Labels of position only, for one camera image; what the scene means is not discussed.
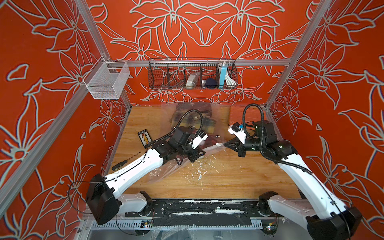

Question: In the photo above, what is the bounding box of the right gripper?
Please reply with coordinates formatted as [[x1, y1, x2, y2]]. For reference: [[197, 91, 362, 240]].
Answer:
[[223, 136, 266, 159]]

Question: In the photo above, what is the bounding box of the yellow green plaid shirt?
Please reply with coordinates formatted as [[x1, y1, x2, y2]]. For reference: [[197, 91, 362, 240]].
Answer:
[[171, 111, 216, 134]]

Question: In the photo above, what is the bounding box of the clear plastic vacuum bag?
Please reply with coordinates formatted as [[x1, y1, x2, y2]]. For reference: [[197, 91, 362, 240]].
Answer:
[[148, 103, 232, 183]]

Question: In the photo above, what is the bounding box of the black shirt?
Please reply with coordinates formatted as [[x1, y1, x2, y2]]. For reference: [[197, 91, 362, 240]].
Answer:
[[176, 102, 213, 116]]

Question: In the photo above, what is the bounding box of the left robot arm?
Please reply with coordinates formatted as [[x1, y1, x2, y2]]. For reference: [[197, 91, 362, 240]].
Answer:
[[86, 122, 208, 225]]

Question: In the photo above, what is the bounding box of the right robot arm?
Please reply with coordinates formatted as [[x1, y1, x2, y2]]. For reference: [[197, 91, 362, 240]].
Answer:
[[224, 104, 362, 240]]

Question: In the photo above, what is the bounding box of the orange plastic tool case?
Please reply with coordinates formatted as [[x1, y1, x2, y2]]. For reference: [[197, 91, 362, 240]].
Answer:
[[228, 106, 261, 126]]

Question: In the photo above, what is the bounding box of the small picture card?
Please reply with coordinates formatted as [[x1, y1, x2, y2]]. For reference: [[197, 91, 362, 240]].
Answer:
[[138, 129, 152, 148]]

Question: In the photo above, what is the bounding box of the grey packet in basket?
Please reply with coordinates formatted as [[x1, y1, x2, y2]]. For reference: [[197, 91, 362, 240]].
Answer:
[[186, 73, 200, 90]]

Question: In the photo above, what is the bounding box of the dark blue round object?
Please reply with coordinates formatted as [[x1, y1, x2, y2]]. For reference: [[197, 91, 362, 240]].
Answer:
[[205, 78, 217, 90]]

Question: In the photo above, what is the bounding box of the light blue box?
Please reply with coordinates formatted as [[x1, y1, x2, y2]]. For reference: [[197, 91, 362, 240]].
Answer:
[[218, 63, 227, 89]]

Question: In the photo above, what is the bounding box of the white coiled cable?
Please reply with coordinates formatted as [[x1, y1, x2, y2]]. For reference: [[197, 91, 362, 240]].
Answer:
[[224, 69, 237, 88]]

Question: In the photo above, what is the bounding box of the black handled screwdriver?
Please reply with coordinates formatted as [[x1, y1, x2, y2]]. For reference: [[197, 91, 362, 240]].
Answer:
[[112, 152, 141, 172]]

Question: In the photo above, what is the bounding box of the black wire wall basket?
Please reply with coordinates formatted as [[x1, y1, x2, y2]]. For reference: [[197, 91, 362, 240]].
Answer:
[[148, 57, 238, 90]]

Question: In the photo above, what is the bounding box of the white wire wall basket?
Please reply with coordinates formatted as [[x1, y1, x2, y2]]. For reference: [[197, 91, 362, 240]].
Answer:
[[84, 62, 130, 100]]

